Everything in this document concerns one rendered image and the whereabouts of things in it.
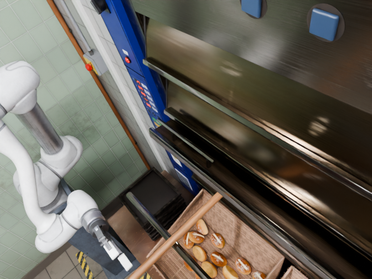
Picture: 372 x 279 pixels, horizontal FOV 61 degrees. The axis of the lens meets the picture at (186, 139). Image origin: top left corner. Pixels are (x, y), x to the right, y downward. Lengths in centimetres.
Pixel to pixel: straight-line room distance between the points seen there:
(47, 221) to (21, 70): 61
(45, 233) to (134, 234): 76
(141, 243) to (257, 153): 121
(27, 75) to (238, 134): 81
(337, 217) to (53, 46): 166
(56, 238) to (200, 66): 93
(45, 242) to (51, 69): 102
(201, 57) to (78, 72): 130
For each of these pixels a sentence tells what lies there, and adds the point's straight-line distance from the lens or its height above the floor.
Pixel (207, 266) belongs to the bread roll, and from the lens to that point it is 181.
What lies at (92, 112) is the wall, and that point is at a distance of 227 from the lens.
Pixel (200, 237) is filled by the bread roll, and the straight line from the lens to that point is 187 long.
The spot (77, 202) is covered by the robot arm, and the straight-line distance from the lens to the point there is 144.
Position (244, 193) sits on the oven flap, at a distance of 108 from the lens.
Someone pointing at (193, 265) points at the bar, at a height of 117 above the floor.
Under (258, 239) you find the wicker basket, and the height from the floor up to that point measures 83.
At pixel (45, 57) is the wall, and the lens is 201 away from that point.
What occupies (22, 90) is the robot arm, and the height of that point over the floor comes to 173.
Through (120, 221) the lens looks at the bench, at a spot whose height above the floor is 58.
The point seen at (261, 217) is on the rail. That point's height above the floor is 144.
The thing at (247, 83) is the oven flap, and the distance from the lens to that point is 82.
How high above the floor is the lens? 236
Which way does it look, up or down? 49 degrees down
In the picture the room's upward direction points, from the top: 21 degrees counter-clockwise
